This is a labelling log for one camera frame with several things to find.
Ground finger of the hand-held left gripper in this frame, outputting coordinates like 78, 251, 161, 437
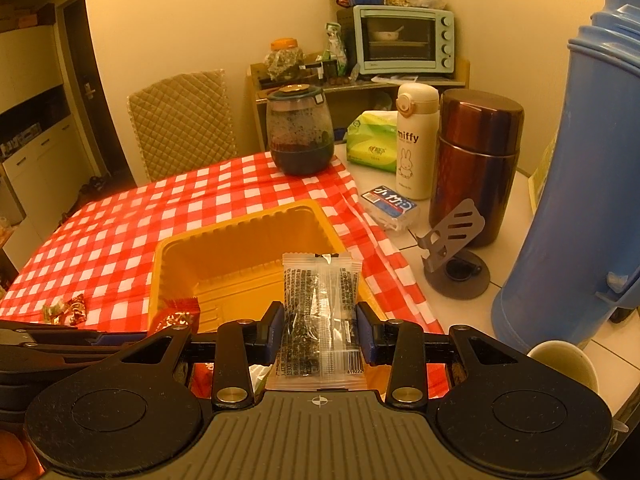
0, 333, 148, 368
0, 319, 78, 334

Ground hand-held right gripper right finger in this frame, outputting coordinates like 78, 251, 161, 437
356, 302, 556, 409

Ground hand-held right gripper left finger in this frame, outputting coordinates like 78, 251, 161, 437
80, 302, 286, 409

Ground green white candy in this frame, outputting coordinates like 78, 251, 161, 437
42, 297, 68, 322

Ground red twisted candy white print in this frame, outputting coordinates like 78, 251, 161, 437
65, 294, 88, 323

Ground large shiny red snack packet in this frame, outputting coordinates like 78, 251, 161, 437
150, 297, 202, 335

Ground clear seaweed snack packet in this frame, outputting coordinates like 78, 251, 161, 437
265, 252, 366, 392

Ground yellow plastic tray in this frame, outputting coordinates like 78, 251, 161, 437
148, 199, 388, 341

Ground person's left hand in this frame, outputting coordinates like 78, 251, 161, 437
0, 430, 28, 480

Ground red checkered tablecloth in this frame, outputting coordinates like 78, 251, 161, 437
0, 152, 446, 401

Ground small blue white box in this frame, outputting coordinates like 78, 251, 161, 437
360, 184, 421, 233

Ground grey phone stand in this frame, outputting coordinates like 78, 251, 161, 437
412, 198, 492, 301

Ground row of shoes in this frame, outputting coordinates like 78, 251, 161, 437
77, 175, 111, 196

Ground white cabinet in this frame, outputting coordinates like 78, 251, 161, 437
0, 5, 101, 261

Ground white rabbit print bottle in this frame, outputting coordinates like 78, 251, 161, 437
395, 83, 440, 201

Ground green tissue pack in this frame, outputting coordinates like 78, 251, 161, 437
345, 110, 401, 173

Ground glass jar dark contents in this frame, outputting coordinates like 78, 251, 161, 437
265, 84, 335, 177

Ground white printed mug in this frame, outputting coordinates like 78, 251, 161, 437
527, 341, 599, 401

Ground brown metal thermos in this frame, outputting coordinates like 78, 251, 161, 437
428, 88, 525, 249

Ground dark door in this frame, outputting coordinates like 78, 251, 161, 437
55, 0, 136, 196

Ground beige quilted chair back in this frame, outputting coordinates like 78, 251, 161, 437
126, 69, 238, 183

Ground yellow green flower bag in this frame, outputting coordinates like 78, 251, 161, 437
528, 130, 560, 211

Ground blue thermos jug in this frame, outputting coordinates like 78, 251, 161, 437
490, 0, 640, 356

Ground plastic jar orange lid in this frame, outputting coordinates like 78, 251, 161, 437
263, 37, 306, 81

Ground green silver bag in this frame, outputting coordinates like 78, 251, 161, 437
325, 22, 348, 76

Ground light blue toaster oven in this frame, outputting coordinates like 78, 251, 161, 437
352, 5, 456, 77

